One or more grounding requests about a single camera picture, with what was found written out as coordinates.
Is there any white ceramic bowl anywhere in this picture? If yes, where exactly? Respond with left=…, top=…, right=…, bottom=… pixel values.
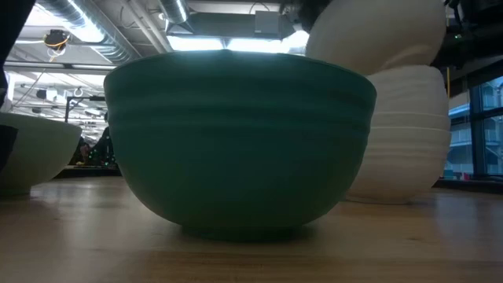
left=366, top=64, right=450, bottom=116
left=0, top=112, right=83, bottom=197
left=369, top=111, right=452, bottom=131
left=305, top=0, right=448, bottom=76
left=345, top=126, right=453, bottom=205

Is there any large green ceramic bowl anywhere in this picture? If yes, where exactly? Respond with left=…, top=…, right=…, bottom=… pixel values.
left=103, top=49, right=377, bottom=241

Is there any grey ceiling box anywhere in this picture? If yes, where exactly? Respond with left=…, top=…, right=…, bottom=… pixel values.
left=254, top=10, right=285, bottom=35

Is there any bright ceiling light panel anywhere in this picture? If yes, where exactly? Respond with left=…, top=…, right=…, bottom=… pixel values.
left=166, top=30, right=310, bottom=54

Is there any black window ledge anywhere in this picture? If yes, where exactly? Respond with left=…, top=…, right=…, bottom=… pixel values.
left=433, top=177, right=503, bottom=195

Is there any person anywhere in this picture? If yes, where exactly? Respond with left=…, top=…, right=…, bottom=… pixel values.
left=69, top=136, right=93, bottom=166
left=91, top=112, right=118, bottom=167

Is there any round silver air duct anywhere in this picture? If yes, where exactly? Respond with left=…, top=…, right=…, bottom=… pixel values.
left=158, top=0, right=190, bottom=25

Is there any dark window frame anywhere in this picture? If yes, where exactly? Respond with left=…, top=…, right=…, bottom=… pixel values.
left=467, top=74, right=503, bottom=182

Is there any large spiral silver duct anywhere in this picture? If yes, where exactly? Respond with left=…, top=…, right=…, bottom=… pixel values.
left=35, top=0, right=137, bottom=64

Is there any black metal stand frame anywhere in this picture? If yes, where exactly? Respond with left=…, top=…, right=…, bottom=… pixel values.
left=64, top=95, right=107, bottom=123

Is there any yellow black cable reel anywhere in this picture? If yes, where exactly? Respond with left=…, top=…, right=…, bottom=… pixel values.
left=42, top=28, right=72, bottom=51

